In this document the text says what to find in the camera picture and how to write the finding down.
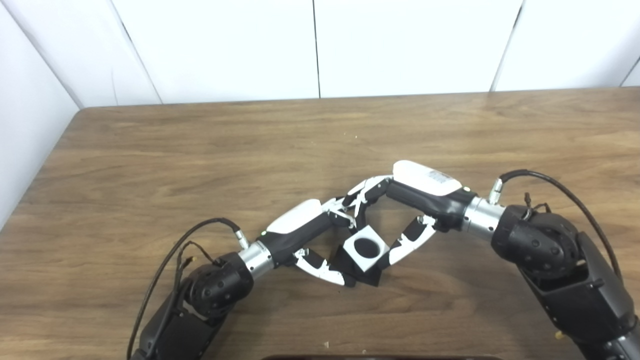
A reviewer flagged thin arm wire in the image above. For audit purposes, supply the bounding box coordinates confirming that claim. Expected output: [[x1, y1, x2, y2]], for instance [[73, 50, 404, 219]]
[[174, 241, 224, 301], [520, 192, 552, 222]]

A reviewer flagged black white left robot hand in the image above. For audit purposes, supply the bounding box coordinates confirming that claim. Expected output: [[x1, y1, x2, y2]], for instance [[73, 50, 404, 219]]
[[256, 197, 360, 288]]

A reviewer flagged thin right arm wire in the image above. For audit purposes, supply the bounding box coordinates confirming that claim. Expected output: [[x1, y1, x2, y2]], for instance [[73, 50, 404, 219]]
[[520, 192, 552, 222]]

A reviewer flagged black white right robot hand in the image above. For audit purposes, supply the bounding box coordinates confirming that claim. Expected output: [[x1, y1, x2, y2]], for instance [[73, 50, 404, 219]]
[[344, 159, 479, 267]]

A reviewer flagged black peg with square base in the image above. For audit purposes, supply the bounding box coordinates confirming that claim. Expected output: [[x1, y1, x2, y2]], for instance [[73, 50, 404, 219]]
[[327, 237, 387, 289]]

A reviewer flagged thin left arm wire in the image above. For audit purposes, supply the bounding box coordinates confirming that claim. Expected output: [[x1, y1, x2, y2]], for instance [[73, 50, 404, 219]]
[[174, 241, 224, 301]]

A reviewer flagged white square piece with hole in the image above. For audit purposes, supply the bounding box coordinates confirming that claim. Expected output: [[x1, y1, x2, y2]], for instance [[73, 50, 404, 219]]
[[343, 224, 391, 273]]

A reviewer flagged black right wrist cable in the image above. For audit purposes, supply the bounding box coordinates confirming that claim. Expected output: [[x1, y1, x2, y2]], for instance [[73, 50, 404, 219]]
[[488, 169, 623, 281]]

